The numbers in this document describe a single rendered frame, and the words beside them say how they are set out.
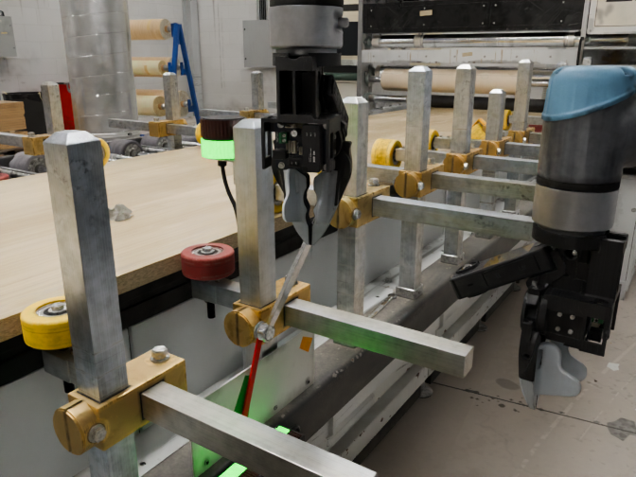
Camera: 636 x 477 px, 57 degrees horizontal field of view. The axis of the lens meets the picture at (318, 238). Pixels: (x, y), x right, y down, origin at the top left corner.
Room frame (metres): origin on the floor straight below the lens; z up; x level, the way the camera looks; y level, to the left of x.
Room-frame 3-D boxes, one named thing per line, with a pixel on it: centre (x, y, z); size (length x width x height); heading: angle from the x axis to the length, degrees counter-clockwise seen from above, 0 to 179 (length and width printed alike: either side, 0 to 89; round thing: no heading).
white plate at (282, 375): (0.69, 0.08, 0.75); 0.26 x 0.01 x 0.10; 147
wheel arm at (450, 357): (0.72, 0.01, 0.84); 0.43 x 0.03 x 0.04; 57
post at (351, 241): (0.94, -0.06, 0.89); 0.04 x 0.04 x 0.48; 57
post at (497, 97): (1.56, -0.47, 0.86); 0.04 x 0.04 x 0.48; 57
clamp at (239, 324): (0.75, 0.07, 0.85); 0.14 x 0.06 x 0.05; 147
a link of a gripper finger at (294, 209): (0.63, 0.03, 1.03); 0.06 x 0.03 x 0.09; 167
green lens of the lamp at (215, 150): (0.75, 0.12, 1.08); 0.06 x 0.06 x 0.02
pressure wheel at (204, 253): (0.83, 0.17, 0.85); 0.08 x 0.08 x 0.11
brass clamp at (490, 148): (1.58, -0.48, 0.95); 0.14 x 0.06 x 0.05; 147
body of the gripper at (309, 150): (0.62, 0.01, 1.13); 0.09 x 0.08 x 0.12; 167
